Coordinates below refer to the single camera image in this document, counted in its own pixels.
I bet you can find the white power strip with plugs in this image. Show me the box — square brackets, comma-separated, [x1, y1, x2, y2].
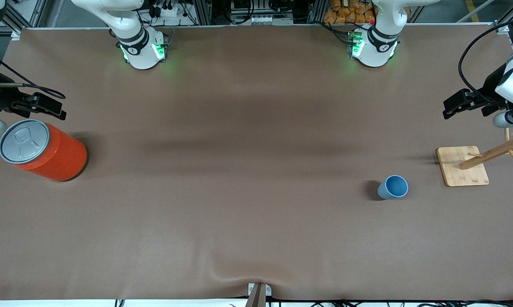
[148, 0, 184, 17]

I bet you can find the light blue cup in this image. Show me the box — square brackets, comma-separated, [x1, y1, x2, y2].
[377, 175, 409, 200]

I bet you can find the wooden mug rack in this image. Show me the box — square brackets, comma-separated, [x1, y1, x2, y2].
[436, 128, 513, 187]

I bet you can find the pile of orange buns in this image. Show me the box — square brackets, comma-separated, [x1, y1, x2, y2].
[324, 0, 376, 25]

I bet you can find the brown table mat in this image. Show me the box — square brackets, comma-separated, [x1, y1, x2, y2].
[0, 23, 513, 301]

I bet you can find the aluminium frame rail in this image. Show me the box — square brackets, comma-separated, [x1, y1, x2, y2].
[3, 0, 48, 35]

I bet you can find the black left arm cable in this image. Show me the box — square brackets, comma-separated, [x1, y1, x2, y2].
[458, 17, 513, 106]

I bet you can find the small white connector block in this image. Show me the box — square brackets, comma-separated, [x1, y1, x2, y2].
[248, 15, 285, 25]

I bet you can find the aluminium frame post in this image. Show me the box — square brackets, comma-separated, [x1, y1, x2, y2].
[192, 0, 212, 25]
[308, 0, 327, 24]

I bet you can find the orange can with grey lid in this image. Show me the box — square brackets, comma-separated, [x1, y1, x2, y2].
[0, 119, 88, 182]

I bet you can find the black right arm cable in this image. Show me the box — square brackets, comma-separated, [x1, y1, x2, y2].
[0, 48, 65, 99]

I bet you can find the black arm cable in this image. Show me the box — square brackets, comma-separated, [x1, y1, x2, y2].
[458, 17, 513, 106]
[0, 48, 65, 99]

